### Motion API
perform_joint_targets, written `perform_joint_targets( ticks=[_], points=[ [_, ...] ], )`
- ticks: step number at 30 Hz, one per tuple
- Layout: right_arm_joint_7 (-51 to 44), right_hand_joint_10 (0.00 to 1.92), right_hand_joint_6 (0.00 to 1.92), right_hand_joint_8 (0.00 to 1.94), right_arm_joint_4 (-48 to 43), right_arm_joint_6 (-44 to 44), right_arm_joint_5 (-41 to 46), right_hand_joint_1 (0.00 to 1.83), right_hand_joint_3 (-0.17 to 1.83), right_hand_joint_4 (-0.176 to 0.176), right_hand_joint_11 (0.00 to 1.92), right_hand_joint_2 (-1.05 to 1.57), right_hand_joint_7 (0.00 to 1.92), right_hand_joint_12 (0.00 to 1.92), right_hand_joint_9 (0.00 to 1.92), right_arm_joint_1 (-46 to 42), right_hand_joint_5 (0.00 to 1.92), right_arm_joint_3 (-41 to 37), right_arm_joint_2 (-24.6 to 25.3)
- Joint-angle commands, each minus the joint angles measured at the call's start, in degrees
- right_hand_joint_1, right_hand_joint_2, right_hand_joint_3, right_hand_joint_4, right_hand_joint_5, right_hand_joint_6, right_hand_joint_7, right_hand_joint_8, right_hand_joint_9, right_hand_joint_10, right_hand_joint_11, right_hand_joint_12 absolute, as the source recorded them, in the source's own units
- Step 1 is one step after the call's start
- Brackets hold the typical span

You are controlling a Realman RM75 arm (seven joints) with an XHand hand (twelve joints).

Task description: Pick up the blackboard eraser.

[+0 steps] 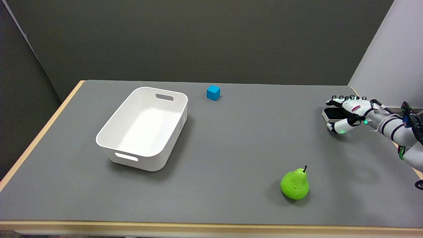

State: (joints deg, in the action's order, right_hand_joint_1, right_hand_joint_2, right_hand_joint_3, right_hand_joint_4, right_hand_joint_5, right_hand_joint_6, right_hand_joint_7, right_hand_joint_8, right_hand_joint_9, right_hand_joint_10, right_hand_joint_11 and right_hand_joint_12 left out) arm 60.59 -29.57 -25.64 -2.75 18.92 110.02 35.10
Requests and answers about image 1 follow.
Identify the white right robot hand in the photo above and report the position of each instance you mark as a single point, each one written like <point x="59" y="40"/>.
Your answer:
<point x="348" y="114"/>

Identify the black and white blackboard eraser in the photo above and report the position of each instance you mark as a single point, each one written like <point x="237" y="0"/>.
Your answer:
<point x="333" y="114"/>

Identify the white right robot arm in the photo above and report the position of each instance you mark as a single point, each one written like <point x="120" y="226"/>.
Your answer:
<point x="396" y="130"/>

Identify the green pear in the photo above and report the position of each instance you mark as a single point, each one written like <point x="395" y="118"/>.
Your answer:
<point x="295" y="185"/>

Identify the blue cube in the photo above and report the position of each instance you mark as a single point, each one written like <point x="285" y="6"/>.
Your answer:
<point x="213" y="92"/>

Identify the grey table mat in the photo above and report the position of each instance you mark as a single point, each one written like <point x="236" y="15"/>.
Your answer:
<point x="211" y="153"/>

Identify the white plastic storage bin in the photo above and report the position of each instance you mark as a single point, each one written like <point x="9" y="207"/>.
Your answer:
<point x="144" y="127"/>

